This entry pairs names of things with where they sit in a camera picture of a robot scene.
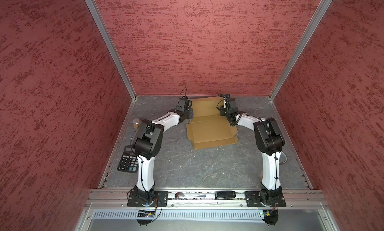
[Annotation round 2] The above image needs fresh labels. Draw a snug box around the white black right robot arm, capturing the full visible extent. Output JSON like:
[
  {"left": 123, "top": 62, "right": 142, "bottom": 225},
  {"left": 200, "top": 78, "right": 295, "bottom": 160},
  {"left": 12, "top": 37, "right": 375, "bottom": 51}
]
[{"left": 217, "top": 107, "right": 285, "bottom": 207}]

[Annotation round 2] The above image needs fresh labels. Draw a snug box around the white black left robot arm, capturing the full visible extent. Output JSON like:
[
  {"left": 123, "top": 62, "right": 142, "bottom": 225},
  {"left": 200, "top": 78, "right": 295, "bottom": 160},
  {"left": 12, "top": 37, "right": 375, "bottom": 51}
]
[{"left": 132, "top": 108, "right": 194, "bottom": 204}]

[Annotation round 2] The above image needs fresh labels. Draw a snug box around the aluminium corner post right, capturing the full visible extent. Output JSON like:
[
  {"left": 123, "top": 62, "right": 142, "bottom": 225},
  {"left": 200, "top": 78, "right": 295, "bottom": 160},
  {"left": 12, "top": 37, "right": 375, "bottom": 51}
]
[{"left": 269, "top": 0, "right": 333, "bottom": 102}]

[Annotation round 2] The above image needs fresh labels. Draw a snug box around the black calculator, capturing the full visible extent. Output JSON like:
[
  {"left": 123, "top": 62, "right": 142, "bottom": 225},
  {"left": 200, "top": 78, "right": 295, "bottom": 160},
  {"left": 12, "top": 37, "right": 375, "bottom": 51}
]
[{"left": 117, "top": 145, "right": 139, "bottom": 174}]

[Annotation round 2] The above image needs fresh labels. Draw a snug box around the metal spoon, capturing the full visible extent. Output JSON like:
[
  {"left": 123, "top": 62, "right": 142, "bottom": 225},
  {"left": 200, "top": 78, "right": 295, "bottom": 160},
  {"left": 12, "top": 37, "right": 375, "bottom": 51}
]
[{"left": 175, "top": 192, "right": 206, "bottom": 200}]

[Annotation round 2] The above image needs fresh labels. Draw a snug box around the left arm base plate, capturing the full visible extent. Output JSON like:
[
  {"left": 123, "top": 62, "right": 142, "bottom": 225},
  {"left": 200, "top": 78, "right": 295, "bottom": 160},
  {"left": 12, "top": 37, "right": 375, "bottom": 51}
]
[{"left": 127, "top": 190, "right": 169, "bottom": 208}]

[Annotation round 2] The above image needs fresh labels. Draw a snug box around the brown cardboard box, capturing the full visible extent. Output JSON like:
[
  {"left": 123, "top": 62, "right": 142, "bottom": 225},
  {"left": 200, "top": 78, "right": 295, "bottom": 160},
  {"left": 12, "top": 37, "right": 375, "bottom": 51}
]
[{"left": 187, "top": 96, "right": 238, "bottom": 150}]

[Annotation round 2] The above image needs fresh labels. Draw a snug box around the black car key fob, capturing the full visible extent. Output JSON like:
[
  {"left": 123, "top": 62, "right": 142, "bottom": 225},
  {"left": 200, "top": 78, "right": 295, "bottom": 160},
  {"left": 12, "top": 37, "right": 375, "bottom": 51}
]
[{"left": 215, "top": 191, "right": 236, "bottom": 200}]

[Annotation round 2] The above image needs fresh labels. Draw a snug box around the aluminium corner post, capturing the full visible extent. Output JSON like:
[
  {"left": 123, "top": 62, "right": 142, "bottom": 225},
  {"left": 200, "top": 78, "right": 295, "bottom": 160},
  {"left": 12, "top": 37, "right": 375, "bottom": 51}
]
[
  {"left": 85, "top": 0, "right": 137, "bottom": 101},
  {"left": 269, "top": 0, "right": 333, "bottom": 102}
]

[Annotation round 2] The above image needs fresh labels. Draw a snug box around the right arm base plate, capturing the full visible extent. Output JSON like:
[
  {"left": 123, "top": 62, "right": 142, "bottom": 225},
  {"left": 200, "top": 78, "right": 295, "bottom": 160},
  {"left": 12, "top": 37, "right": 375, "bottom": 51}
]
[{"left": 245, "top": 190, "right": 287, "bottom": 208}]

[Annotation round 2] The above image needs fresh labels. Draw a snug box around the glass jar with lid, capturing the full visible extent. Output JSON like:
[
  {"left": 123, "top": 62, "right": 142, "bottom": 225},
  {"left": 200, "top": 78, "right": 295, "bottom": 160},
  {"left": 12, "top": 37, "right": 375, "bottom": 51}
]
[{"left": 132, "top": 118, "right": 142, "bottom": 129}]

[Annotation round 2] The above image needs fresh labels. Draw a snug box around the aluminium front rail frame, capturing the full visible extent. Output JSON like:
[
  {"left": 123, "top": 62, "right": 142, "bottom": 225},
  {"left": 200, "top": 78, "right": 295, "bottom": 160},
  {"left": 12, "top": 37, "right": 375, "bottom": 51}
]
[{"left": 75, "top": 188, "right": 339, "bottom": 231}]

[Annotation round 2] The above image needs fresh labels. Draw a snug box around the aluminium corner post left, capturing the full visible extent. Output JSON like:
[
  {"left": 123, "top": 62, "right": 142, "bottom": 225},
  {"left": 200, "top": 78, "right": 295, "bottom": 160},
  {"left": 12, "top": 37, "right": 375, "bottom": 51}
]
[{"left": 85, "top": 0, "right": 137, "bottom": 101}]

